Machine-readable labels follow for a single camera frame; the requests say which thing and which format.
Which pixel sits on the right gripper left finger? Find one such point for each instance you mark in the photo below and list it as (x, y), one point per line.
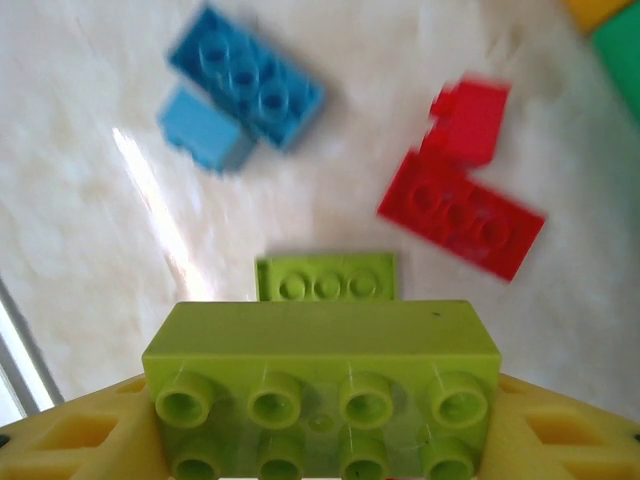
(75, 440)

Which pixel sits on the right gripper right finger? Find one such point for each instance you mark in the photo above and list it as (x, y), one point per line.
(560, 440)

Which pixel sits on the long red lego brick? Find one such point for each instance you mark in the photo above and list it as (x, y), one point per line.
(465, 220)

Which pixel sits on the green lego brick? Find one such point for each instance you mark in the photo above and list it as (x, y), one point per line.
(320, 340)
(325, 285)

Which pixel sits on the red lego block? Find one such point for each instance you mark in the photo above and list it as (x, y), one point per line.
(470, 120)

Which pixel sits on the green plastic bin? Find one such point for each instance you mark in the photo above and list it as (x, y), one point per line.
(622, 60)

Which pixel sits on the orange plastic bin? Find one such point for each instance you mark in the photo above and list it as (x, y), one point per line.
(595, 12)

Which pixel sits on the light blue lego block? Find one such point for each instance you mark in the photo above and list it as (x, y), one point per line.
(200, 130)

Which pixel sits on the blue lego brick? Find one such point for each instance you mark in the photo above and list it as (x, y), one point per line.
(245, 75)

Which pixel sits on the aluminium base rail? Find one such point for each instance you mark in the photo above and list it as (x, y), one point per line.
(20, 360)

